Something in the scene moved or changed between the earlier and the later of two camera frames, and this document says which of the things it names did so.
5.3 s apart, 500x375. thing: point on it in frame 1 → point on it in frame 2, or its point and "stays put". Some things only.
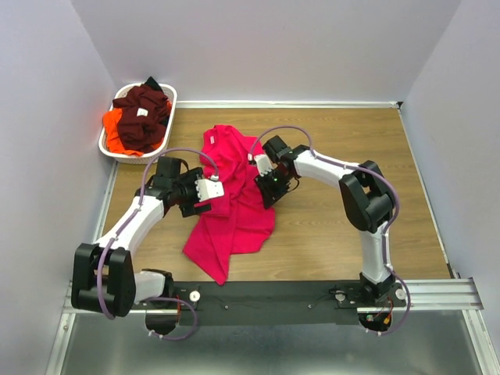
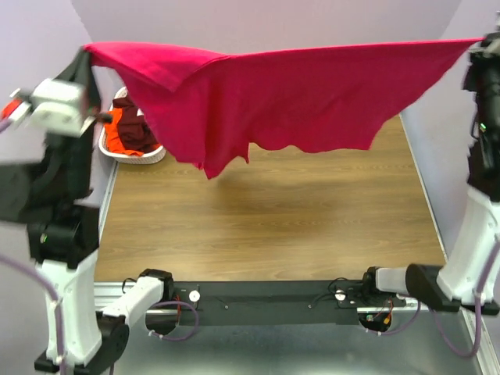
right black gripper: [269, 194] → [487, 51]
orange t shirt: [114, 138] stays put
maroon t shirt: [144, 111] stays put
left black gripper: [190, 208] → [80, 72]
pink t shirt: [241, 222] → [212, 107]
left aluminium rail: [105, 203] stays put
